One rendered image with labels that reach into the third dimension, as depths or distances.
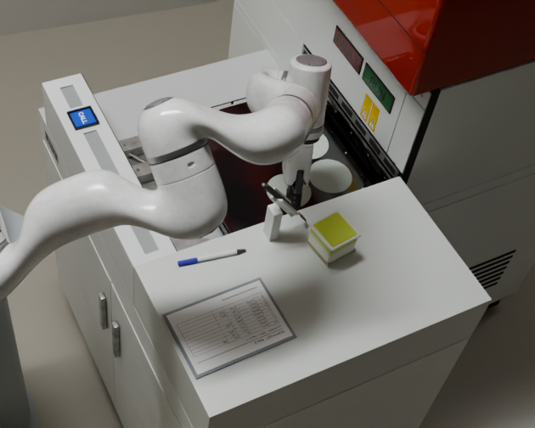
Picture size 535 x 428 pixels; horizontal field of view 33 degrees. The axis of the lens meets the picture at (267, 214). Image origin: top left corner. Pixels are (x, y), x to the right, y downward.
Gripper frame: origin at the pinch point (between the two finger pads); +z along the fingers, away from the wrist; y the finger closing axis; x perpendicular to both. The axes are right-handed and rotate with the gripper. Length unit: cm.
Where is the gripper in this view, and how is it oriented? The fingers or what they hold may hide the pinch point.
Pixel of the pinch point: (293, 198)
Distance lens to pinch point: 192.7
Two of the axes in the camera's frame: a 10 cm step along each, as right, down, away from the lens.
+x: 9.9, 0.5, 1.1
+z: -1.0, 8.5, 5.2
